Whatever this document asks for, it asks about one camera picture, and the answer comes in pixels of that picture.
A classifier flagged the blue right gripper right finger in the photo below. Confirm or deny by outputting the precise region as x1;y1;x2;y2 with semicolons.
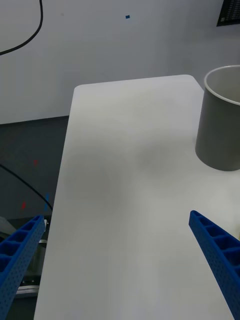
188;209;240;320

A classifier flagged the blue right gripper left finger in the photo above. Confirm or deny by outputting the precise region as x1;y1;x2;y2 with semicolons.
0;214;46;320

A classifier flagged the grey plastic bin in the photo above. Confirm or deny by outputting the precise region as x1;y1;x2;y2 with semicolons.
194;64;240;172

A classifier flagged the black floor cable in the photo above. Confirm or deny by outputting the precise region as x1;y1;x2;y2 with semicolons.
0;163;54;211

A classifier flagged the thick black wall cable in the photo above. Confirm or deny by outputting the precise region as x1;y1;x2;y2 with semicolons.
0;0;44;56

